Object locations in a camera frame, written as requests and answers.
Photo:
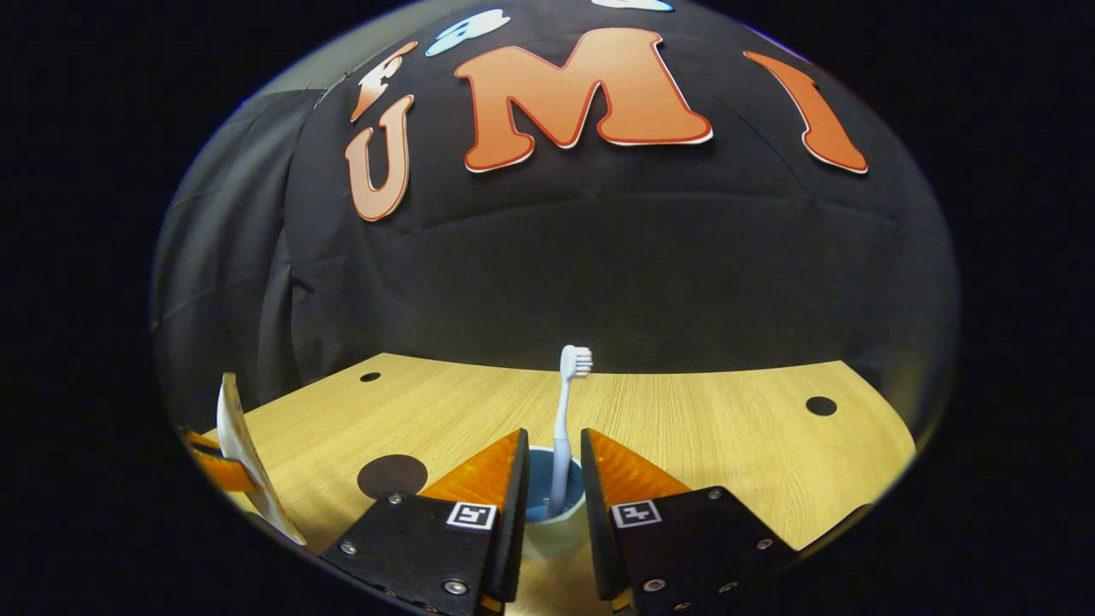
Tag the wooden desktop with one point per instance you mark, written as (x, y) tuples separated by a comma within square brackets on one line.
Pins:
[(727, 436)]

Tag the white toothpaste tube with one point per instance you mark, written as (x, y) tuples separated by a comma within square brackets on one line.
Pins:
[(244, 453)]

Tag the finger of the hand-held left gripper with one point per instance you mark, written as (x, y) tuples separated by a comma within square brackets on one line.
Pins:
[(222, 473)]

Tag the black backdrop cloth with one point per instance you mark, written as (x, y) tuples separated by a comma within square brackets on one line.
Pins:
[(599, 257)]

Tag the dark brown round coaster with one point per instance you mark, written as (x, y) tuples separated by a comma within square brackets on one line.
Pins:
[(392, 476)]

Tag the white toothbrush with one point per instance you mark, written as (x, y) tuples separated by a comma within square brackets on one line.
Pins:
[(562, 428)]

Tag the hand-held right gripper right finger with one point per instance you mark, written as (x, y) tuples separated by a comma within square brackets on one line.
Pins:
[(594, 530)]

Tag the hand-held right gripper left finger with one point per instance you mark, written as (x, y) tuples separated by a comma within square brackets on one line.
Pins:
[(513, 513)]

